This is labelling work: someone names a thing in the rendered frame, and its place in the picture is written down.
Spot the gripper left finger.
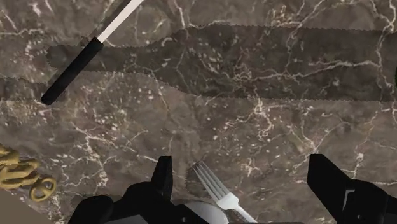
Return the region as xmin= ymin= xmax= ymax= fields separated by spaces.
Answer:
xmin=68 ymin=155 xmax=174 ymax=224

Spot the silver fork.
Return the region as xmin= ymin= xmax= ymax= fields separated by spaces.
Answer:
xmin=193 ymin=160 xmax=259 ymax=224

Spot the black-handled knife with white blade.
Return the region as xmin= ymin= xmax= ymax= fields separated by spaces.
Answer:
xmin=40 ymin=0 xmax=145 ymax=106

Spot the gold looped ornament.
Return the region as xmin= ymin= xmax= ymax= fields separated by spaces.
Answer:
xmin=0 ymin=144 xmax=58 ymax=203

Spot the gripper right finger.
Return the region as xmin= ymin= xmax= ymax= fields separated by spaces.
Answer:
xmin=307 ymin=153 xmax=397 ymax=224

